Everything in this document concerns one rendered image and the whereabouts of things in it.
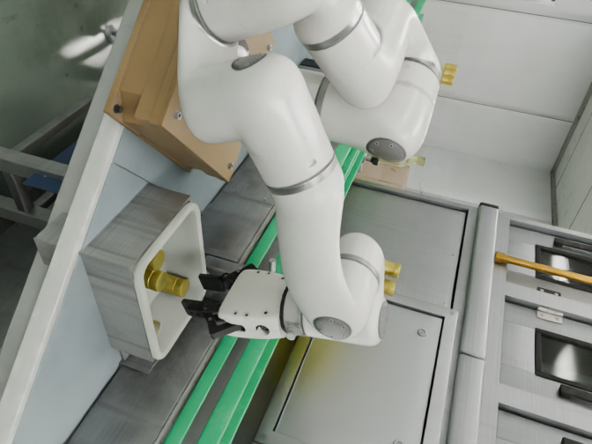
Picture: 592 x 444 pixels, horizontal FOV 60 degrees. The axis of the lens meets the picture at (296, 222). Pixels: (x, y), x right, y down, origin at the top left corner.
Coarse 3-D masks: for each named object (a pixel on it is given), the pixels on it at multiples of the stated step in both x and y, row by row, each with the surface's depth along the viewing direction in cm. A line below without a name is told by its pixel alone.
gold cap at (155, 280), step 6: (150, 270) 81; (156, 270) 81; (162, 270) 82; (144, 276) 80; (150, 276) 80; (156, 276) 80; (162, 276) 81; (144, 282) 80; (150, 282) 80; (156, 282) 80; (162, 282) 82; (150, 288) 81; (156, 288) 80; (162, 288) 82
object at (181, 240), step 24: (192, 216) 81; (168, 240) 87; (192, 240) 85; (144, 264) 69; (168, 264) 91; (192, 264) 89; (144, 288) 71; (192, 288) 93; (144, 312) 73; (168, 312) 89; (168, 336) 85
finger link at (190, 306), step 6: (186, 300) 77; (192, 300) 77; (198, 300) 77; (186, 306) 78; (192, 306) 77; (198, 306) 77; (186, 312) 78; (192, 312) 77; (198, 312) 76; (210, 318) 74
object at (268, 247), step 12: (408, 0) 215; (420, 0) 215; (336, 144) 130; (276, 228) 105; (264, 240) 102; (276, 240) 102; (264, 252) 99; (276, 252) 100; (264, 264) 97; (276, 264) 97
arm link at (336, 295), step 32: (288, 192) 54; (320, 192) 54; (288, 224) 56; (320, 224) 54; (288, 256) 56; (320, 256) 54; (288, 288) 59; (320, 288) 56; (352, 288) 59; (320, 320) 59; (352, 320) 58
